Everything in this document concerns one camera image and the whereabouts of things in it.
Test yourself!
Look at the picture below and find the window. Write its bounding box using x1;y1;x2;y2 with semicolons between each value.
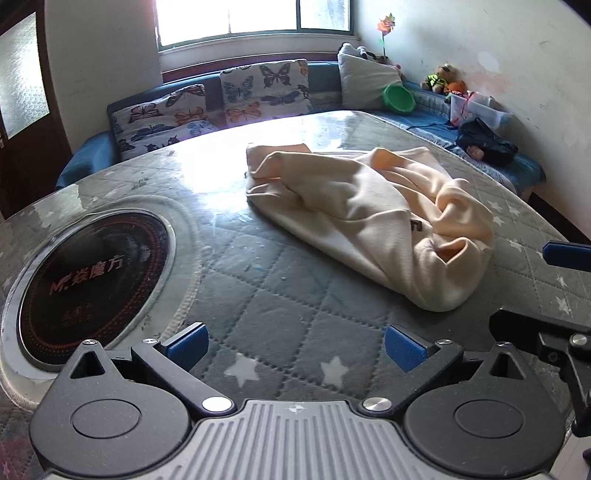
154;0;356;49

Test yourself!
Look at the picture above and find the grey pillow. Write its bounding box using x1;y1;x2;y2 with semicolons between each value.
337;51;402;112

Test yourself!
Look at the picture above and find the blue sofa bench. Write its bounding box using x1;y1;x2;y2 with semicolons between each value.
55;60;546;199

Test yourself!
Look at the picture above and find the cream garment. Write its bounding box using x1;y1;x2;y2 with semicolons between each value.
244;143;496;312

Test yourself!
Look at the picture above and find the teddy bear plush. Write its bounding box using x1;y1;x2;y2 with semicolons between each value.
420;64;462;92

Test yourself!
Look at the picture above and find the butterfly print cushion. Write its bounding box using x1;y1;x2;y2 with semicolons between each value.
108;84;208;161
219;59;311;131

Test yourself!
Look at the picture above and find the green plastic basin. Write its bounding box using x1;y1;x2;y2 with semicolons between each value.
382;83;416;114

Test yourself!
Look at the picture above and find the dark wooden door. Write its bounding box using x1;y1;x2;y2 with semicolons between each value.
0;0;70;217

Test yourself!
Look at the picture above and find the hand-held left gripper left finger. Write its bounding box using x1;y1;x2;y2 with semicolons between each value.
59;322;236;418

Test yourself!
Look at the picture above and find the panda plush toy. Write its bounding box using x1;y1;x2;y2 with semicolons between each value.
341;43;377;61

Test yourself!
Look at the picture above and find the round black induction cooktop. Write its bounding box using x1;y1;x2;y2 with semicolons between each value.
0;194;191;409

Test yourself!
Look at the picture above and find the colourful pinwheel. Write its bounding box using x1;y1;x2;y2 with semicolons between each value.
376;14;398;63

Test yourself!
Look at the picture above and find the clear plastic storage box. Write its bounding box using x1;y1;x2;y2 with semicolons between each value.
449;91;513;132

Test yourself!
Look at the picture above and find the black bag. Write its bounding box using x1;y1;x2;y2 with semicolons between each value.
456;117;519;167

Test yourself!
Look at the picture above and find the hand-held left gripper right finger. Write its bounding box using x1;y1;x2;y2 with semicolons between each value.
361;324;536;412

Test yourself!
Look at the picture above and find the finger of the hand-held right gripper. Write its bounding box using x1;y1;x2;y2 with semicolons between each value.
542;241;591;271
488;309;591;432

